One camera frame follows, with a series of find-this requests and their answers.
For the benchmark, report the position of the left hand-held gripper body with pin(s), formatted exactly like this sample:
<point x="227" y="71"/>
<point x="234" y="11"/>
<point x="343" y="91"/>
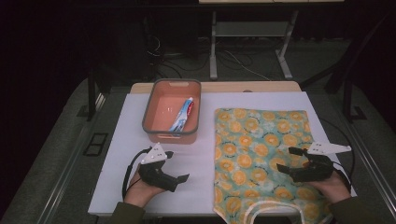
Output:
<point x="154" y="155"/>

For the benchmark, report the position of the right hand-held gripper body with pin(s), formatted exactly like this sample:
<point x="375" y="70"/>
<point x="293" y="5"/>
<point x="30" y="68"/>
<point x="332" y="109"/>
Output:
<point x="314" y="172"/>

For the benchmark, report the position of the blue and white toothpaste tube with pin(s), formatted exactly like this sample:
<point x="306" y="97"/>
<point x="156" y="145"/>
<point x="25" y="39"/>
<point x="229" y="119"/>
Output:
<point x="182" y="116"/>

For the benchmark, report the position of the orange basin with grey rim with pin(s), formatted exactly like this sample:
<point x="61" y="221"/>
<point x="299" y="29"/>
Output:
<point x="165" y="109"/>

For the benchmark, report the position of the person's right hand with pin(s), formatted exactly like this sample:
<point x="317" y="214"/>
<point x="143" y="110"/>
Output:
<point x="334" y="188"/>

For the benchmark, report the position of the person's left hand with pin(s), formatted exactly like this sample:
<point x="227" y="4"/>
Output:
<point x="140" y="191"/>

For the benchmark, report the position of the white table mat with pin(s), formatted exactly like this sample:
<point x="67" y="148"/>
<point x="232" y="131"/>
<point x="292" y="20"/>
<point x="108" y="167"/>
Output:
<point x="186" y="161"/>

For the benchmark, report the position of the black metal stand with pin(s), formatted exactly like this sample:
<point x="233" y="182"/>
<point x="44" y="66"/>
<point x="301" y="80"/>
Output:
<point x="91" y="93"/>
<point x="350" y="102"/>

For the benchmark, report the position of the black floor frame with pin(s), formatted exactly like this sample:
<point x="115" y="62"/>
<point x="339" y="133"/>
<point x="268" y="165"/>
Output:
<point x="96" y="144"/>

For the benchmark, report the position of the grey metal desk frame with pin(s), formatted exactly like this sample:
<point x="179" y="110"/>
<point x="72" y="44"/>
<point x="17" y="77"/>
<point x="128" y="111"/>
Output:
<point x="249" y="29"/>

